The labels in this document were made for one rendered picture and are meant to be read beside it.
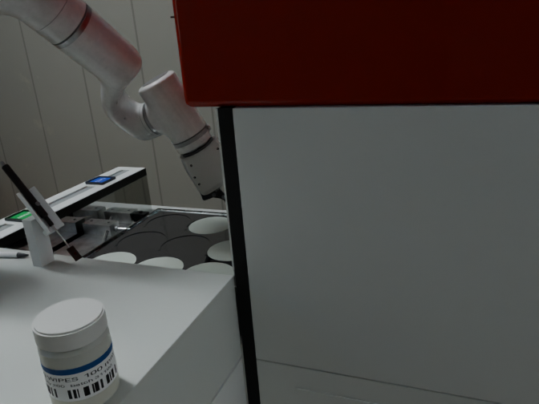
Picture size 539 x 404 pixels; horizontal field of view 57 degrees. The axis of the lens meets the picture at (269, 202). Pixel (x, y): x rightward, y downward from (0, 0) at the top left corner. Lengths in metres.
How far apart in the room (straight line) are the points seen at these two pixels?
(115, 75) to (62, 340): 0.55
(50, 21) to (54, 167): 2.57
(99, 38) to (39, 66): 2.39
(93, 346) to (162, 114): 0.60
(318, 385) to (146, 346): 0.30
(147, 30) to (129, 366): 2.30
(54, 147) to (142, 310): 2.71
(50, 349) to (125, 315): 0.20
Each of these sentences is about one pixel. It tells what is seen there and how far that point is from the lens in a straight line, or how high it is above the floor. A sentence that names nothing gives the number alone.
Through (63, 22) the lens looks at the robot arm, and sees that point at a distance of 0.90.
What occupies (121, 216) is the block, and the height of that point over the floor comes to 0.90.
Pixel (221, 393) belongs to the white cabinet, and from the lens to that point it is 0.80.
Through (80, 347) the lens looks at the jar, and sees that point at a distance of 0.54.
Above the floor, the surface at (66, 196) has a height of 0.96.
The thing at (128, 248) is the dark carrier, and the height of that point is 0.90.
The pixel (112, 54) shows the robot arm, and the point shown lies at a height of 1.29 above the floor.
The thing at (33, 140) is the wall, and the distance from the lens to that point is 3.49.
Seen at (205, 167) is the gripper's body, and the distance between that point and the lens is 1.08.
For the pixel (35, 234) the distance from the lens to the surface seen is 0.91.
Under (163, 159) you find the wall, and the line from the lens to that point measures 2.87.
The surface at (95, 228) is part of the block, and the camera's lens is 1.25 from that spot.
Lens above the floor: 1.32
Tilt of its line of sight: 20 degrees down
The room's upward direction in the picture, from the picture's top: 4 degrees counter-clockwise
